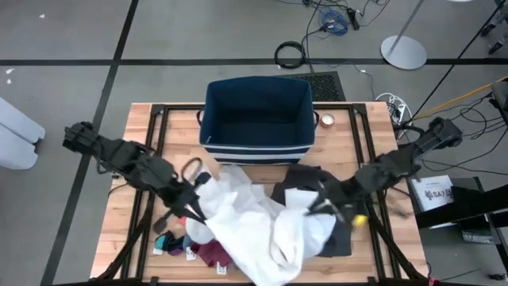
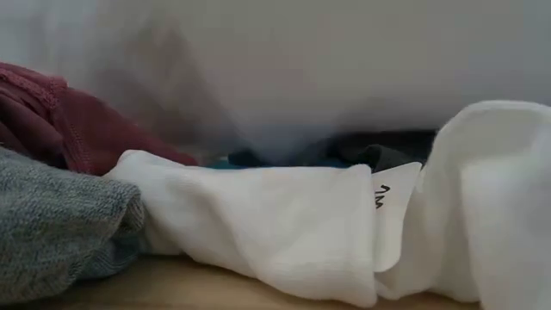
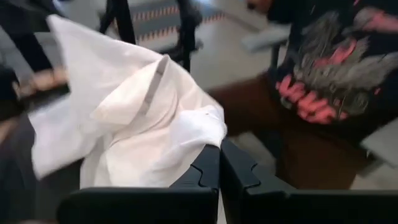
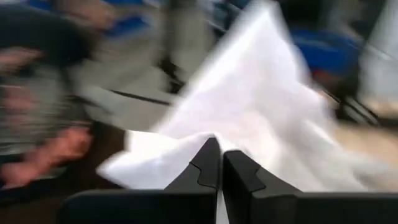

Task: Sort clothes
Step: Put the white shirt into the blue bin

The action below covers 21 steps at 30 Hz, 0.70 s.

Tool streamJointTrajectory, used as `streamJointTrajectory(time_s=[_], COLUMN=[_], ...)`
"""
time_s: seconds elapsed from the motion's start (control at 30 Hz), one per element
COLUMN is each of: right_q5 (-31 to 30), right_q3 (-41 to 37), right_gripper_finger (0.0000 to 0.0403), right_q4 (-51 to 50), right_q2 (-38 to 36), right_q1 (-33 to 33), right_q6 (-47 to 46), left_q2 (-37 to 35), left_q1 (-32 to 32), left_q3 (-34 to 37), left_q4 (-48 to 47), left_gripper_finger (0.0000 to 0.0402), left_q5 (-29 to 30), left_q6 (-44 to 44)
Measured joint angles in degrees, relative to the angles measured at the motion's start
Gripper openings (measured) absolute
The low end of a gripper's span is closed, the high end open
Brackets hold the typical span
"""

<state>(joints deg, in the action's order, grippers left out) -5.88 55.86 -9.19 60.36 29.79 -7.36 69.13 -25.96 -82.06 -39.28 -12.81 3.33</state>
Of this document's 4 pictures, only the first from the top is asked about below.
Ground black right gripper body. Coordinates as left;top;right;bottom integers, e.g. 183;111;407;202
320;178;371;224

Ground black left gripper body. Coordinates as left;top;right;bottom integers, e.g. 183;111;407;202
152;173;202;235

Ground black garment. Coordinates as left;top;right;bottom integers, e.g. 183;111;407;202
271;163;353;258

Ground teal black purple sock bundle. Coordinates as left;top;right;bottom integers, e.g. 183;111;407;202
153;230;186;257

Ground maroon garment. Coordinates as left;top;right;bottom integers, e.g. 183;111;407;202
190;239;235;269

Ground large white shirt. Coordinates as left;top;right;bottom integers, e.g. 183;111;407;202
185;164;338;286

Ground white printed paper sign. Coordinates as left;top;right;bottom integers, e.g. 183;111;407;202
410;174;456;212

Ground navy white striped fabric basket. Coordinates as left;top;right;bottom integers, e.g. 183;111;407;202
196;75;321;166

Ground black floor grate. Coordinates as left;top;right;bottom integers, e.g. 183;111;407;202
277;71;347;102

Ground black side shelf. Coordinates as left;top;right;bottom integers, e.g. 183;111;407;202
414;176;508;230

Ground yellow pole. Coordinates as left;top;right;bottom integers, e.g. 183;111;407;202
412;75;508;121

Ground white round stand base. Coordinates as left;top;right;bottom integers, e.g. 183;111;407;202
379;0;429;72

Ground thin black pole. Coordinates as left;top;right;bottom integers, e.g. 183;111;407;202
411;1;508;121

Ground pale grey plastic cover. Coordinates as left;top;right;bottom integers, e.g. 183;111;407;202
0;97;47;171

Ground black power strip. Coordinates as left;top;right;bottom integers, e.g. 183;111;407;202
346;7;361;31

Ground black wheeled cart base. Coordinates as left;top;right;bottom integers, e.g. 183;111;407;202
479;0;508;56

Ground black aluminium table frame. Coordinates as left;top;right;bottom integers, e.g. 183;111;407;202
94;102;428;286

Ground white cable bundle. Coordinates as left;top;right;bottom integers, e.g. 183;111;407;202
375;91;414;125

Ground black floor cables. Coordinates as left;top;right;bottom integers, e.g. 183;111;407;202
420;93;508;176

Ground coiled black floor cable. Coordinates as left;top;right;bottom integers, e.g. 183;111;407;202
273;41;307;70

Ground coiled blue cable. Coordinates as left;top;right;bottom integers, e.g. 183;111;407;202
319;10;350;37

